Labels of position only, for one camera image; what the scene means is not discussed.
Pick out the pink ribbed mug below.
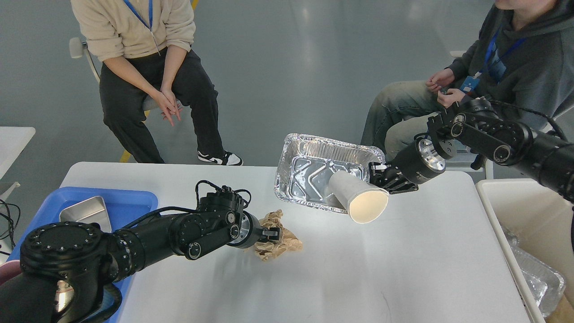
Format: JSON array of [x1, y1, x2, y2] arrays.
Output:
[[0, 259, 22, 285]]

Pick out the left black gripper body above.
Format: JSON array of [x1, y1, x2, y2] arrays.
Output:
[[227, 212, 267, 249]]

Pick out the small steel rectangular tin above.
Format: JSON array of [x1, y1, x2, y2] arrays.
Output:
[[59, 196, 113, 233]]

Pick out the foil trays inside bin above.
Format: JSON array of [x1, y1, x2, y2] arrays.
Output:
[[501, 226, 565, 318]]

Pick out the cream paper cup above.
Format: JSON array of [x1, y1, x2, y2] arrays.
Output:
[[328, 171, 389, 223]]

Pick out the white side table left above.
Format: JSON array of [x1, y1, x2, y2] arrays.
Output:
[[0, 126, 36, 179]]

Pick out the person in beige shirt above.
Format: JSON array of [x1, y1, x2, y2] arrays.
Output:
[[70, 0, 243, 166]]

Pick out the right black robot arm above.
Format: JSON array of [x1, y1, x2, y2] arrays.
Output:
[[369, 98, 574, 202]]

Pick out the brown paper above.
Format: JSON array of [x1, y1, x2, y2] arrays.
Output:
[[254, 210, 303, 262]]

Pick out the white chair of right person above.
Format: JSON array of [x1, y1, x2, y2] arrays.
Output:
[[444, 50, 574, 180]]

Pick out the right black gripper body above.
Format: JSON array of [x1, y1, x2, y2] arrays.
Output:
[[390, 138, 446, 184]]

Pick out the black cables at left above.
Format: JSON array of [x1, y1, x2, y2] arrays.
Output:
[[0, 197, 22, 256]]

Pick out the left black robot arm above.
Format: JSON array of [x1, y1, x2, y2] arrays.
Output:
[[1, 184, 283, 323]]

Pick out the grey office chair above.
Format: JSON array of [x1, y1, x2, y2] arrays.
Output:
[[69, 37, 159, 116]]

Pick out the person in grey hoodie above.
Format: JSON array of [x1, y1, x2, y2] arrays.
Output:
[[361, 0, 574, 160]]

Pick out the blue plastic tray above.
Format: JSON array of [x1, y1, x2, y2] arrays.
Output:
[[7, 187, 159, 323]]

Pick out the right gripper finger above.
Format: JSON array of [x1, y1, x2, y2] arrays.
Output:
[[369, 163, 397, 180], [370, 176, 419, 195]]

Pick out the aluminium foil tray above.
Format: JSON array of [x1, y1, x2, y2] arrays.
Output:
[[274, 133, 386, 214]]

